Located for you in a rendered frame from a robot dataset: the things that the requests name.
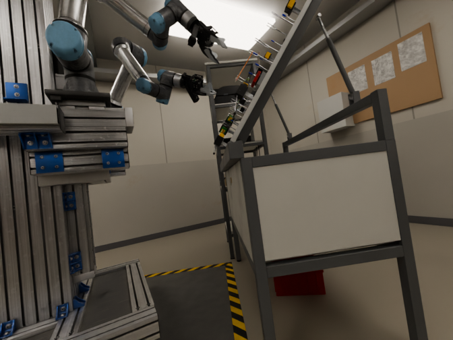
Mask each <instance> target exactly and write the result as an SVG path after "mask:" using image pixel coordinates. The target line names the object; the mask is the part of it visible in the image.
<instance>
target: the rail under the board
mask: <svg viewBox="0 0 453 340"><path fill-rule="evenodd" d="M241 158H244V152H243V142H242V140H240V141H235V142H228V143H227V146H226V149H225V152H224V154H223V157H222V160H221V163H220V172H225V171H227V170H229V169H230V168H231V167H232V166H233V165H234V164H236V163H237V162H238V161H239V159H241Z"/></svg>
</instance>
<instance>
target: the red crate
mask: <svg viewBox="0 0 453 340"><path fill-rule="evenodd" d="M309 256H314V255H309ZM302 257H306V256H301V257H296V258H302ZM288 259H294V258H288ZM288 259H283V260H288ZM276 261H281V260H275V261H272V262H276ZM323 272H324V270H323V269H322V270H318V271H309V272H305V273H297V274H292V275H285V276H280V277H274V287H275V292H276V296H288V295H325V294H326V290H325V285H324V276H323Z"/></svg>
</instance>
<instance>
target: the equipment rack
mask: <svg viewBox="0 0 453 340"><path fill-rule="evenodd" d="M247 60H248V59H238V60H230V61H219V64H217V63H215V62H210V63H205V71H206V85H207V84H208V83H209V82H210V83H211V84H212V88H213V90H214V91H215V92H216V91H217V90H218V89H219V88H221V87H223V86H234V85H241V84H242V82H244V80H246V79H247V78H250V79H251V74H249V72H251V73H253V74H254V75H255V76H256V72H257V65H256V64H255V63H256V61H257V58H251V59H249V60H248V62H247ZM246 62H247V63H246ZM245 63H246V65H245ZM244 65H245V67H244ZM243 67H244V68H243ZM242 69H243V71H242V72H241V70H242ZM240 72H241V74H240ZM239 74H240V76H239V77H241V78H243V79H244V80H242V79H241V78H238V80H237V81H236V79H235V78H237V76H238V75H239ZM250 79H249V81H250ZM239 80H240V81H242V82H240V81H239ZM209 102H210V112H211V118H212V128H213V134H214V141H215V139H216V138H217V136H218V126H217V123H220V122H221V123H224V122H225V120H226V118H227V117H228V115H229V114H231V115H234V114H233V113H234V112H233V111H235V110H233V109H232V108H234V107H232V106H235V103H222V104H214V95H211V96H209ZM231 105H232V106H231ZM229 109H230V110H229ZM231 110H232V111H231ZM229 111H230V112H231V113H230V112H229ZM236 114H238V115H240V116H241V117H243V116H244V114H242V113H240V112H238V111H236ZM238 115H235V118H236V119H235V121H239V120H240V121H241V119H242V118H241V117H240V116H238ZM238 118H240V119H238ZM237 119H238V120H237ZM221 120H222V121H221ZM260 125H261V131H262V140H259V141H255V138H254V141H253V142H246V143H244V144H243V152H244V153H249V152H252V153H253V156H254V153H255V151H257V150H259V148H262V147H264V155H269V152H268V143H267V137H266V128H265V123H264V114H263V111H262V112H261V114H260ZM253 137H254V133H253ZM258 145H259V148H258ZM256 147H257V149H256ZM215 149H216V160H217V165H218V175H219V181H220V191H221V196H222V207H223V212H224V222H225V228H226V238H227V242H228V243H229V249H230V255H231V259H235V256H234V250H233V240H232V237H233V227H232V222H231V221H230V219H229V209H228V203H227V193H226V192H227V191H228V190H227V186H225V182H224V172H220V163H221V160H222V157H221V156H223V154H224V152H225V149H226V147H225V146H223V145H220V147H217V146H215ZM253 150H254V151H253ZM256 156H257V153H256V155H255V157H256Z"/></svg>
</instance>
